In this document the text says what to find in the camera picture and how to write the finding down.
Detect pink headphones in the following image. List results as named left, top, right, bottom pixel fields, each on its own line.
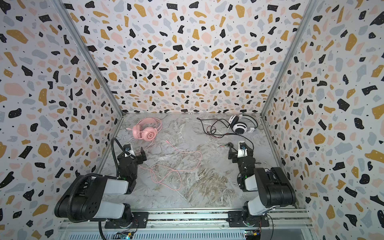
left=126, top=118, right=163, bottom=142

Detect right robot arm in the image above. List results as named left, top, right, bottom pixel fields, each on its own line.
left=227, top=142, right=297, bottom=228

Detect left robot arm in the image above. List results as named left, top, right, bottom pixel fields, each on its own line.
left=54, top=144, right=149, bottom=229

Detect white black headphones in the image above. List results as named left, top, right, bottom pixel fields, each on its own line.
left=228, top=115, right=259, bottom=135

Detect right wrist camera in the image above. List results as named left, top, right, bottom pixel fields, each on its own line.
left=237, top=142, right=247, bottom=158

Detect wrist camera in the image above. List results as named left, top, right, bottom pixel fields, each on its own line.
left=237, top=142, right=247, bottom=158
left=123, top=144, right=136, bottom=157

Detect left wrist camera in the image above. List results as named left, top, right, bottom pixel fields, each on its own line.
left=123, top=144, right=136, bottom=157

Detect black headphone cable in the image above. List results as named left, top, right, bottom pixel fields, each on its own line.
left=196, top=116, right=256, bottom=151

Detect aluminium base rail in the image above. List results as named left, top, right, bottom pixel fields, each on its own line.
left=58, top=208, right=316, bottom=240

